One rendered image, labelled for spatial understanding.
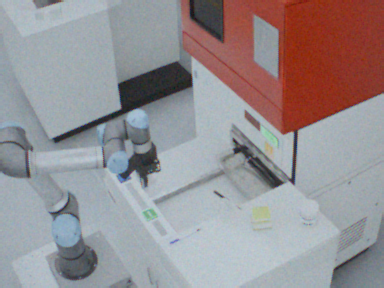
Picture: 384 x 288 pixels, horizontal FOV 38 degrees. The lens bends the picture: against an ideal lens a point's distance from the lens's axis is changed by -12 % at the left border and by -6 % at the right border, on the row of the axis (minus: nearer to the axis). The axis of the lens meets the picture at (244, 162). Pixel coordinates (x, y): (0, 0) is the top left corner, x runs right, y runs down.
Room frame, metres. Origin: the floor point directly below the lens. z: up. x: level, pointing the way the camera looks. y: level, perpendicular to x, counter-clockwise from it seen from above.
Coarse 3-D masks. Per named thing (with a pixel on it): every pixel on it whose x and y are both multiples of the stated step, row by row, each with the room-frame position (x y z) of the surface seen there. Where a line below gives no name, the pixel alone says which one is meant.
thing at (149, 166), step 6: (150, 150) 1.60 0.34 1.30; (156, 150) 1.62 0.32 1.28; (138, 156) 1.58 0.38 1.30; (144, 156) 1.59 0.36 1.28; (150, 156) 1.61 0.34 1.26; (156, 156) 1.62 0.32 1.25; (144, 162) 1.60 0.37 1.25; (150, 162) 1.60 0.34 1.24; (156, 162) 1.60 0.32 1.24; (138, 168) 1.59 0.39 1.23; (144, 168) 1.58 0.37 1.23; (150, 168) 1.59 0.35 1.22; (156, 168) 1.61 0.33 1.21
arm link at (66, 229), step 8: (56, 216) 1.45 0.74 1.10; (64, 216) 1.43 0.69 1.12; (72, 216) 1.44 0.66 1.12; (56, 224) 1.40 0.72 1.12; (64, 224) 1.40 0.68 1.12; (72, 224) 1.40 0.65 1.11; (80, 224) 1.46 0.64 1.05; (56, 232) 1.36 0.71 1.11; (64, 232) 1.36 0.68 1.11; (72, 232) 1.37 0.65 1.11; (80, 232) 1.39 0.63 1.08; (56, 240) 1.35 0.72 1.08; (64, 240) 1.34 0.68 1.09; (72, 240) 1.35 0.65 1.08; (80, 240) 1.38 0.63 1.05; (64, 248) 1.34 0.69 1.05; (72, 248) 1.34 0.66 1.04; (80, 248) 1.37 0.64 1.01; (64, 256) 1.34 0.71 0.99; (72, 256) 1.34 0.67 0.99
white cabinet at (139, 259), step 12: (108, 192) 1.93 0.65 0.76; (120, 216) 1.82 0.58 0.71; (120, 228) 1.87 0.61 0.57; (132, 228) 1.70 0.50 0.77; (120, 240) 1.92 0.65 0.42; (132, 240) 1.73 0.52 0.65; (132, 252) 1.78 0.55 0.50; (144, 252) 1.61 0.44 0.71; (132, 264) 1.83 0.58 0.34; (144, 264) 1.65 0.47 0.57; (156, 264) 1.51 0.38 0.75; (324, 264) 1.47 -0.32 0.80; (132, 276) 1.89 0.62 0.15; (144, 276) 1.69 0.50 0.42; (156, 276) 1.53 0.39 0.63; (168, 276) 1.41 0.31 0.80; (300, 276) 1.40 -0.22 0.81; (312, 276) 1.43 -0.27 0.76; (324, 276) 1.47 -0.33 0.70
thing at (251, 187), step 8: (216, 160) 2.02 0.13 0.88; (232, 160) 2.02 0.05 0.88; (224, 168) 1.96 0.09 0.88; (240, 168) 1.96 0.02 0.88; (232, 176) 1.91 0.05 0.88; (240, 176) 1.91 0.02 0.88; (248, 176) 1.91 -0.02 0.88; (240, 184) 1.86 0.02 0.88; (248, 184) 1.86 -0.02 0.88; (256, 184) 1.86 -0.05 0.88; (248, 192) 1.81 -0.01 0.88; (256, 192) 1.81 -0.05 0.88; (264, 192) 1.81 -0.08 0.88
